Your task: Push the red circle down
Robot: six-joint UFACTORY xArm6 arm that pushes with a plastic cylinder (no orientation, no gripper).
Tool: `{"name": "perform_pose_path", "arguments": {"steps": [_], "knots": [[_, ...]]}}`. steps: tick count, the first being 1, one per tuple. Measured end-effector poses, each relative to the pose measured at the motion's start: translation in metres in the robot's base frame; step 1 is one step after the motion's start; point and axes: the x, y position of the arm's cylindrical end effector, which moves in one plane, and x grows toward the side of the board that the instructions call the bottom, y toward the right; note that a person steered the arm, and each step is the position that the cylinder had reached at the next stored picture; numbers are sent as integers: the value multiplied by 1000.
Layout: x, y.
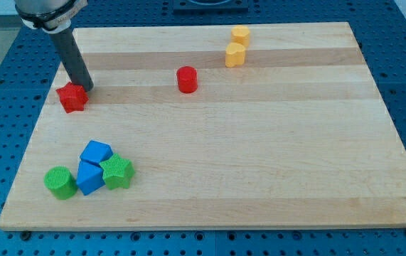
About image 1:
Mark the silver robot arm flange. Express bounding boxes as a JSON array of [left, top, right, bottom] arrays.
[[14, 0, 88, 34]]

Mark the red cylinder block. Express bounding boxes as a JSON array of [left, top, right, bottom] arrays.
[[176, 66, 198, 93]]

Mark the wooden board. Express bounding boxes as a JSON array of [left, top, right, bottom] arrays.
[[0, 22, 406, 231]]

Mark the yellow heart block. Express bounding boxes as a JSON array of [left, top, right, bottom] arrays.
[[225, 43, 246, 68]]

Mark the green star block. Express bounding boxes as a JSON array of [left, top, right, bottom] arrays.
[[100, 154, 135, 190]]

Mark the yellow hexagon block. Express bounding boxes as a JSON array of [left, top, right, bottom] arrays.
[[230, 25, 250, 48]]

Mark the blue cube block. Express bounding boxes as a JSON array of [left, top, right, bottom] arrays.
[[80, 140, 113, 166]]

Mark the blue triangle block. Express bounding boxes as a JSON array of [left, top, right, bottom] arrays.
[[76, 161, 105, 196]]

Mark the red star block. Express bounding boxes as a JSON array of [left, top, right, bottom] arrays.
[[55, 82, 89, 113]]

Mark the green cylinder block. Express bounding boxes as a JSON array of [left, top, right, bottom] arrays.
[[43, 166, 78, 200]]

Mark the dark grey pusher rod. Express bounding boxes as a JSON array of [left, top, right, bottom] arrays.
[[49, 28, 94, 92]]

